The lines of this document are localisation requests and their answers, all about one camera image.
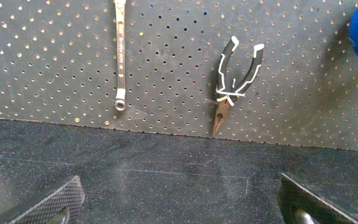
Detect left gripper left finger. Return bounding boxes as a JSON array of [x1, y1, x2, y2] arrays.
[[0, 174, 86, 224]]

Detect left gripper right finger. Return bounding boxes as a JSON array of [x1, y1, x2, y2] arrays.
[[276, 171, 358, 224]]

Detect black and white pliers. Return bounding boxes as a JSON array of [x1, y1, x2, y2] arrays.
[[211, 35, 265, 138]]

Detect wrench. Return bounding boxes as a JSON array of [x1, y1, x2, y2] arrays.
[[114, 0, 128, 112]]

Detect black pegboard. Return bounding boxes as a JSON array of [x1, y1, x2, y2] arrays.
[[0, 0, 358, 153]]

